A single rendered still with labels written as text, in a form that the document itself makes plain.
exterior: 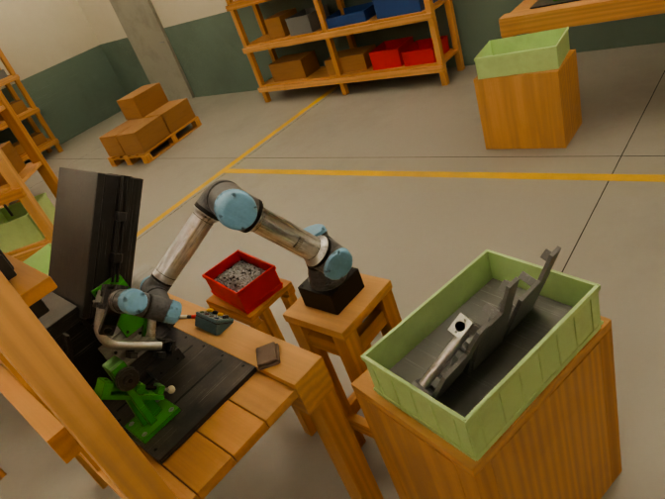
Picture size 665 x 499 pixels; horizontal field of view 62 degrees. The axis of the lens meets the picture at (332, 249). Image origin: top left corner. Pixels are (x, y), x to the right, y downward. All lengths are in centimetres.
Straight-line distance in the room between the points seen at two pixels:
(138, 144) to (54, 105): 396
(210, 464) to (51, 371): 61
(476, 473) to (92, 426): 98
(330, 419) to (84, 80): 1061
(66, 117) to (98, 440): 1054
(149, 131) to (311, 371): 655
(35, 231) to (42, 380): 335
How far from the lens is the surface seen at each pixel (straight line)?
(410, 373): 179
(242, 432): 182
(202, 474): 179
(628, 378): 285
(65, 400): 143
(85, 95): 1204
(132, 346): 209
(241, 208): 167
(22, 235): 474
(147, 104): 870
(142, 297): 173
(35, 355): 137
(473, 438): 156
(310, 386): 188
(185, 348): 224
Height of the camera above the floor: 211
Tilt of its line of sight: 30 degrees down
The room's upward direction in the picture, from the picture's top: 21 degrees counter-clockwise
